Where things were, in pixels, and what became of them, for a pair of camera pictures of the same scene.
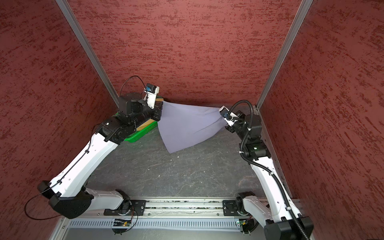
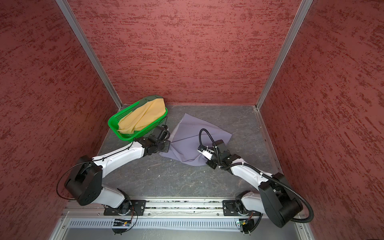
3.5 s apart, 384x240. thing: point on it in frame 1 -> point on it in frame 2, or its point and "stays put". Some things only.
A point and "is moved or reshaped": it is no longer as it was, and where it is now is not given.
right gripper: [230, 128] -> [213, 166]
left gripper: [157, 110] -> [167, 145]
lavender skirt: [182, 127] is moved or reshaped
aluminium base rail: [168, 207] stays put
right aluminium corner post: [299, 17] stays put
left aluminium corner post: [89, 51] stays put
